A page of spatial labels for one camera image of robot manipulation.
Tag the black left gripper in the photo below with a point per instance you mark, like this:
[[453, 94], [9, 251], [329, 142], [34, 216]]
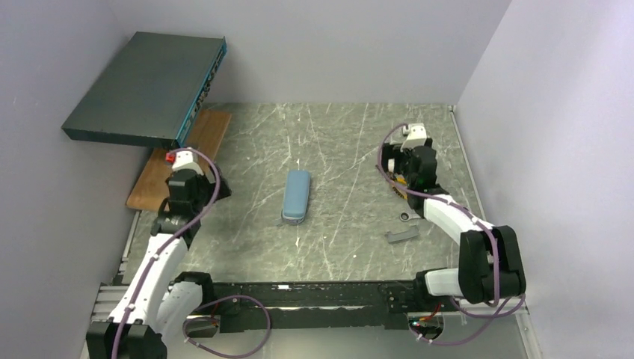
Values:
[[187, 182]]

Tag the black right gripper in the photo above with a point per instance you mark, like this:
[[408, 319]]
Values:
[[396, 161]]

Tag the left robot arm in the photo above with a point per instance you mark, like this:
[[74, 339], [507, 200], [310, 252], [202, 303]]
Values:
[[157, 302]]

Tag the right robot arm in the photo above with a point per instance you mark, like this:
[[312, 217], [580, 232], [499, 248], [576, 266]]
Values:
[[489, 263]]

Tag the silver ratchet wrench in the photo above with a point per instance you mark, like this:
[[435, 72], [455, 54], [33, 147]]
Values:
[[408, 216]]

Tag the wooden board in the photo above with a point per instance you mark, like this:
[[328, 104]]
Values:
[[206, 136]]

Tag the yellow handled pliers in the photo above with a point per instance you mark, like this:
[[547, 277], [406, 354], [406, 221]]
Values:
[[401, 181]]

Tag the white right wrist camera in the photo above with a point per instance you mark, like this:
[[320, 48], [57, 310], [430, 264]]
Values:
[[415, 135]]

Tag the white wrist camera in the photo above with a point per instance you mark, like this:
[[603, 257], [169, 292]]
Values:
[[183, 160], [415, 135]]

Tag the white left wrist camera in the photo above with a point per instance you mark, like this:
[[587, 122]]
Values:
[[183, 160]]

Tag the grey plastic bracket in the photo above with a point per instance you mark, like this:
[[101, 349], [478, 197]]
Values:
[[411, 233]]

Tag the dark network switch box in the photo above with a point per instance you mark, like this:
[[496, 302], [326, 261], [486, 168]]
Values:
[[150, 94]]

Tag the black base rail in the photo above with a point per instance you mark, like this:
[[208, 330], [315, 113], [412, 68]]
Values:
[[390, 304]]

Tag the aluminium frame rail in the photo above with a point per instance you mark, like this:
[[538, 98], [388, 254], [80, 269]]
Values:
[[106, 302]]

